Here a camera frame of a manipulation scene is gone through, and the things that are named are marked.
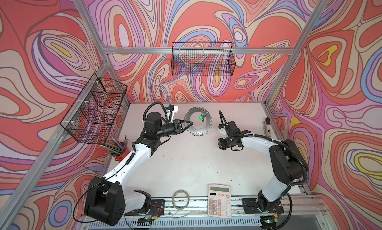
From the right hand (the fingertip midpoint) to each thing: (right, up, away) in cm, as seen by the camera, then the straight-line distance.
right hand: (223, 146), depth 95 cm
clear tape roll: (-28, -27, -21) cm, 44 cm away
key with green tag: (-15, +19, -20) cm, 31 cm away
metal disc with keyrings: (-15, +12, -22) cm, 29 cm away
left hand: (-19, +15, -24) cm, 34 cm away
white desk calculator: (-6, -23, -21) cm, 32 cm away
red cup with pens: (-64, +1, -10) cm, 65 cm away
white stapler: (+31, +11, +6) cm, 34 cm away
